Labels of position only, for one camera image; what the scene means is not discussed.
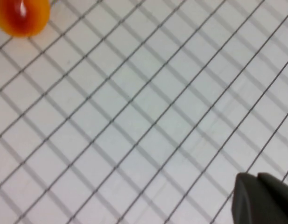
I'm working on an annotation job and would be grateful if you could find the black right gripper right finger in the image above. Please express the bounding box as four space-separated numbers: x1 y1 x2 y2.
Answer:
257 172 288 224

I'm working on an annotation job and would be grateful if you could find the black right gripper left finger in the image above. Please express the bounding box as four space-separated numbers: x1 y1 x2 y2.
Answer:
231 172 273 224

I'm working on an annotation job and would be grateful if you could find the white grid tablecloth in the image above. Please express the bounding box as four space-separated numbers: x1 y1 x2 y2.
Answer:
0 0 288 224

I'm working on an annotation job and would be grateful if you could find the orange red toy pear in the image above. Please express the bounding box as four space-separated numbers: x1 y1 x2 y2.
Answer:
0 0 51 38

